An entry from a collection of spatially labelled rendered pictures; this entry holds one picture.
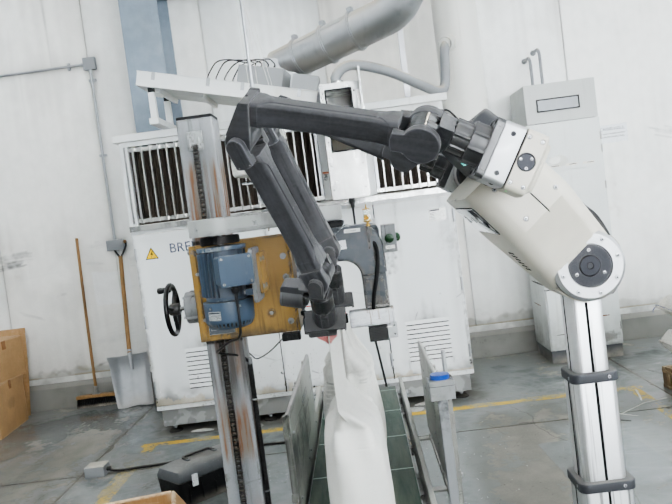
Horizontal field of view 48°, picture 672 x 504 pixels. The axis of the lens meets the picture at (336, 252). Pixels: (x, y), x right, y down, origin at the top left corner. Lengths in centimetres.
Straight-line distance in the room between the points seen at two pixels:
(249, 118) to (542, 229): 65
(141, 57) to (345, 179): 235
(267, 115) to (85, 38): 550
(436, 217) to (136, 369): 290
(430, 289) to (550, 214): 358
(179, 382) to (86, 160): 234
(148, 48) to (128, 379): 270
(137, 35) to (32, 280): 230
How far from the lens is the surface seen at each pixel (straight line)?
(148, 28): 635
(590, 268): 175
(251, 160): 158
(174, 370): 539
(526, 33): 674
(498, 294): 658
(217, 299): 226
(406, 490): 280
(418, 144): 145
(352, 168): 463
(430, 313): 520
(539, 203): 163
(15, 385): 671
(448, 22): 564
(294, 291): 180
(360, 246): 240
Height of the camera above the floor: 139
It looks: 3 degrees down
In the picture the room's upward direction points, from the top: 7 degrees counter-clockwise
